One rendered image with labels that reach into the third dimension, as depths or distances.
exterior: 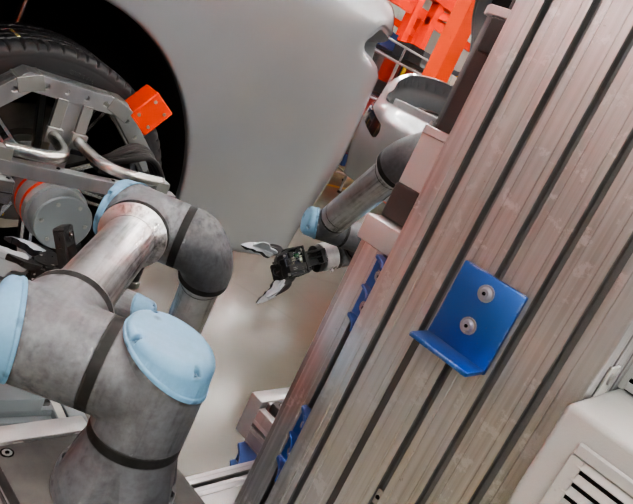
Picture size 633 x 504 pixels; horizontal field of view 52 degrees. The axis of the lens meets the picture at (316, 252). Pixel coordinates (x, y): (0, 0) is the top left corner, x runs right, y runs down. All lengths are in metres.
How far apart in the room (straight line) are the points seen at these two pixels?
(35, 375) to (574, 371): 0.55
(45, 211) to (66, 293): 0.71
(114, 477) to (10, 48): 1.06
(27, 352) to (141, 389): 0.13
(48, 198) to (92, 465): 0.80
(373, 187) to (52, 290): 0.79
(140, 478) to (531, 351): 0.46
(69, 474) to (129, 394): 0.14
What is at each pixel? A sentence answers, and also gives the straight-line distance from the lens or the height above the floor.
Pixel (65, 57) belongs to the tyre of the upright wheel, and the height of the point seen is 1.16.
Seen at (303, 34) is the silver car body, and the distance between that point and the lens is 1.93.
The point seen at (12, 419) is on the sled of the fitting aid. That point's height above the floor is 0.15.
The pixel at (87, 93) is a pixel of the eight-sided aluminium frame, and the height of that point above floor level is 1.11.
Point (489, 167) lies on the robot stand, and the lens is 0.68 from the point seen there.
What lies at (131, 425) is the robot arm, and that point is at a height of 0.96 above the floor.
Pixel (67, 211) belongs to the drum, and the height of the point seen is 0.88.
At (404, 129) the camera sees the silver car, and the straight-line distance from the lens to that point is 3.92.
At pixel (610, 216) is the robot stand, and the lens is 0.63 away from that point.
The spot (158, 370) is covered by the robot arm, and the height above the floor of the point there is 1.03.
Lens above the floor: 1.40
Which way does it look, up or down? 15 degrees down
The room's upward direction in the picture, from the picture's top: 25 degrees clockwise
